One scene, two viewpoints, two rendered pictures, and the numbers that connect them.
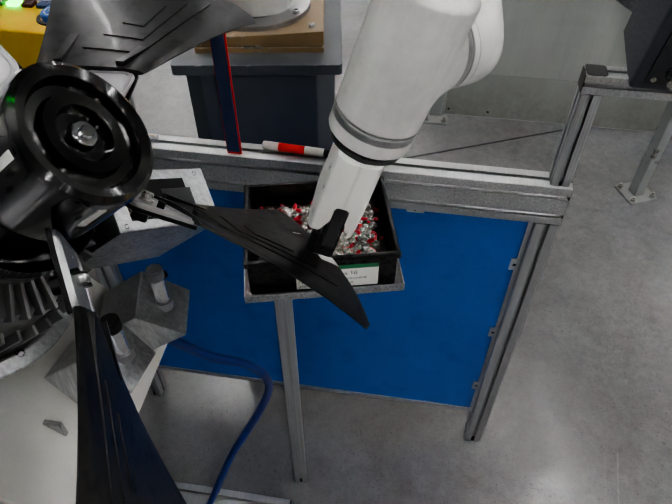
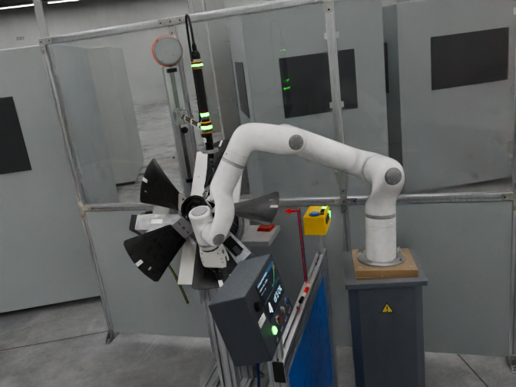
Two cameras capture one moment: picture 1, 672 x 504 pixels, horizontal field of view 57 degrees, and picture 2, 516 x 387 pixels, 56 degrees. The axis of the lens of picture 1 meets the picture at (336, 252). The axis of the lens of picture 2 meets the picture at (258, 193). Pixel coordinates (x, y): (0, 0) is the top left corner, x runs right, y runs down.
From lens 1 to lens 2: 199 cm
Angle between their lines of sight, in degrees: 85
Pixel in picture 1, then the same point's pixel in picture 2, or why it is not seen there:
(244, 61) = (346, 264)
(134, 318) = not seen: hidden behind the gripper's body
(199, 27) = (248, 215)
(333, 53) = (355, 282)
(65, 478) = (186, 273)
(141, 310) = not seen: hidden behind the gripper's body
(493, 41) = (205, 234)
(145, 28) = (242, 209)
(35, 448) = (190, 264)
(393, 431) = not seen: outside the picture
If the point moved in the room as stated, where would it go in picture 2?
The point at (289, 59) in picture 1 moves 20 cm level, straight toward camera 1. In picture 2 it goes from (348, 273) to (299, 278)
